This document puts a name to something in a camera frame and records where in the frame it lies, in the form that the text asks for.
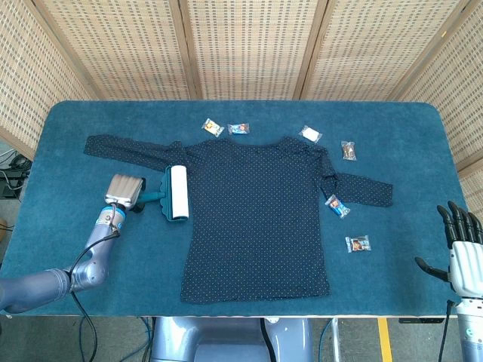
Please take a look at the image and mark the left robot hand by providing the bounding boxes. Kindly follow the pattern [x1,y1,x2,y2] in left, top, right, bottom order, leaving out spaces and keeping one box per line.
[103,173,147,214]

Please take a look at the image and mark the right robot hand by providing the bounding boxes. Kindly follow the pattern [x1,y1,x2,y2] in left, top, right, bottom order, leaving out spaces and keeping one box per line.
[414,201,483,299]

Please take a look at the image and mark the teal lint roller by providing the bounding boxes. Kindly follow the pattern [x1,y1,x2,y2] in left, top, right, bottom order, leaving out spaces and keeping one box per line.
[137,164,189,223]

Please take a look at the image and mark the dark polka dot shirt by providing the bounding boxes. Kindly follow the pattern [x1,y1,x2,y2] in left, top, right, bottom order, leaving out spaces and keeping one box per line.
[82,134,395,305]

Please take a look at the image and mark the teal carpet table cover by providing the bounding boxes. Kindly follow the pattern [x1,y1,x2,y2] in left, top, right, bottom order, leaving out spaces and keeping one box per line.
[0,100,483,318]

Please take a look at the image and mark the yellow orange snack packet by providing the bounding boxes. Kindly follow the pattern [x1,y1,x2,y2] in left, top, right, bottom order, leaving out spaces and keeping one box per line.
[202,118,225,137]

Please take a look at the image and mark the dark brown snack packet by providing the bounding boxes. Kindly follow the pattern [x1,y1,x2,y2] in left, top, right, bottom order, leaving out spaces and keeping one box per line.
[344,235,371,253]

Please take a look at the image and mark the blue orange snack packet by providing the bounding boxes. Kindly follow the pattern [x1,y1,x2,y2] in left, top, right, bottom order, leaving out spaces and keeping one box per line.
[325,194,351,220]

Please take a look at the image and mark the clear packet brown snack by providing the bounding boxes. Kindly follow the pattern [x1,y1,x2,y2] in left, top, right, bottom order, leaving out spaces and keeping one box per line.
[340,140,358,162]

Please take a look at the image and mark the blue-grey robot torso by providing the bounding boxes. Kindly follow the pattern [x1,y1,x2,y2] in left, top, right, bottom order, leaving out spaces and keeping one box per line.
[150,316,314,362]

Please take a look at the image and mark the woven bamboo folding screen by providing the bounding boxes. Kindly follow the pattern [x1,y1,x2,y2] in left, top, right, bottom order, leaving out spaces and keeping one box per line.
[0,0,483,212]

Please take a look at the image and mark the white snack packet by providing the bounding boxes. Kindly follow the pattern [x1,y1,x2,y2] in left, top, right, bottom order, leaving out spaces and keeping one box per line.
[299,124,324,143]

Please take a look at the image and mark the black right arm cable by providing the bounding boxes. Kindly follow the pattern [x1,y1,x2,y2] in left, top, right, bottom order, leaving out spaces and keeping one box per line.
[437,299,457,362]

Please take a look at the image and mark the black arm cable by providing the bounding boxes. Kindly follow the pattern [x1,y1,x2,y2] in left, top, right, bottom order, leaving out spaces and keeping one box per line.
[69,205,122,362]
[437,299,457,362]

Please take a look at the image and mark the black equipment with cables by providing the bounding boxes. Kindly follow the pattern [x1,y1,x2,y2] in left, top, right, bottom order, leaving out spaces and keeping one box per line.
[0,149,32,200]

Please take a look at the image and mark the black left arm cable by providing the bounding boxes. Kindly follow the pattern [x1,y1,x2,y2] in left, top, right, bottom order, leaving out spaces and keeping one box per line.
[69,205,122,362]

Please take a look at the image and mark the blue floor cable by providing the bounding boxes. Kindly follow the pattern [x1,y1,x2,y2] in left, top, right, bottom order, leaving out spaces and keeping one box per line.
[140,316,156,362]
[318,318,334,362]

